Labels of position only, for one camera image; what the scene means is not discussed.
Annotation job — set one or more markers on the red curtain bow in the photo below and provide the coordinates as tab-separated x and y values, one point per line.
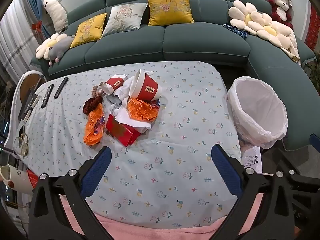
37	27

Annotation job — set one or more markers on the red wall hanging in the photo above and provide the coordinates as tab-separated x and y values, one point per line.
312	30

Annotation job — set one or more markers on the red monkey plush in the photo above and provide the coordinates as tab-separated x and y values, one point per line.
280	3

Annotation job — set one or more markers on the grey floral pillow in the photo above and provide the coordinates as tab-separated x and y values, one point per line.
123	18

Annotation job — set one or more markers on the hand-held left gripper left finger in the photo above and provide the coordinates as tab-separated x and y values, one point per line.
97	173

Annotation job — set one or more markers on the dark red scrunchie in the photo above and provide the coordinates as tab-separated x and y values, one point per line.
91	104

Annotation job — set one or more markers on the white mug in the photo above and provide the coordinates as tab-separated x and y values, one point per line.
16	178

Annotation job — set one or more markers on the trash bin with white bag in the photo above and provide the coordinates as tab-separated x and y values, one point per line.
257	110

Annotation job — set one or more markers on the large red paper cup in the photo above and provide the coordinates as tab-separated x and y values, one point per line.
147	87

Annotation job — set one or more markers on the white tissue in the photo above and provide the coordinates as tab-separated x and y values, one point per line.
132	123
125	90

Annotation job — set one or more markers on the large white flower cushion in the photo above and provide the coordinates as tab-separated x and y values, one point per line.
277	31
240	12

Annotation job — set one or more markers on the red gift box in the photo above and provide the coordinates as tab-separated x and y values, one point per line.
120	130

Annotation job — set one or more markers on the white sheer curtain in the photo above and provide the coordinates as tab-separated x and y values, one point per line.
15	37

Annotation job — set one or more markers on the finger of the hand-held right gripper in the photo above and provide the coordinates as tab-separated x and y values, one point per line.
315	142
303	182

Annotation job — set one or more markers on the wide orange plastic wrapper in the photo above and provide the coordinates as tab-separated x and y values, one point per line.
142	110

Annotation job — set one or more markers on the blue curtain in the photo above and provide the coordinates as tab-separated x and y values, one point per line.
35	7

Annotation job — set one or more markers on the floral light blue tablecloth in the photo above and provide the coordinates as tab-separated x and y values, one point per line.
175	135

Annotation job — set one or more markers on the grey plush toy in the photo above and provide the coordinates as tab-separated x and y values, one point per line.
60	48

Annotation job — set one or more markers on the slim black remote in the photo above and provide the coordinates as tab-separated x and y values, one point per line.
61	87

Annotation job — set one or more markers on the grey wrapper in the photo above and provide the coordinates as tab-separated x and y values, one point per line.
115	103

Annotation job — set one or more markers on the small white flower cushion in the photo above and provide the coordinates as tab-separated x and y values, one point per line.
45	47

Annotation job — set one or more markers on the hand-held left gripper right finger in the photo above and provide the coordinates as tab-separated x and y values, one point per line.
226	171

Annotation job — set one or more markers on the blue patterned cloth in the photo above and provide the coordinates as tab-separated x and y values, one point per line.
235	29

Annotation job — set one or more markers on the small yellow embroidered pillow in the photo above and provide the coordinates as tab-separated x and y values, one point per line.
87	31

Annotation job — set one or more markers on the gold rimmed glasses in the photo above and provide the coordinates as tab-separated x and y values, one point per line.
21	142

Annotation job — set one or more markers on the small red paper cup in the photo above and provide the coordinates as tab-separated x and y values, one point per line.
113	83

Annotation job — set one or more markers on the large yellow embroidered pillow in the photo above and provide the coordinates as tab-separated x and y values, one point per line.
170	10

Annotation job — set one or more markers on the dark green sofa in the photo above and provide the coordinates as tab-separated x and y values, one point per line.
205	37

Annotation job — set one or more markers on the green plant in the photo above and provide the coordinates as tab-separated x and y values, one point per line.
313	72

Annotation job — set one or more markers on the long orange plastic wrapper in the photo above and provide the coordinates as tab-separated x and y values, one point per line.
93	127

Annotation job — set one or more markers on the beige scrunchie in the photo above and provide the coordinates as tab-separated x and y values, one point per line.
96	91

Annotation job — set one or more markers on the white panda plush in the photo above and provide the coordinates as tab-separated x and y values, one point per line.
56	15

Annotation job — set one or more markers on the black remote with buttons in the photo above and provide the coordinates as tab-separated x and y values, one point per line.
47	97

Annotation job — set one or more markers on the small red packet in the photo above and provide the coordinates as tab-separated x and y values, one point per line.
32	177

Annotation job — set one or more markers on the white paper receipt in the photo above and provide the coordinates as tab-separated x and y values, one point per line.
251	158

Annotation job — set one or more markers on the black notebook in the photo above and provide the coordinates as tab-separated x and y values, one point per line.
28	107

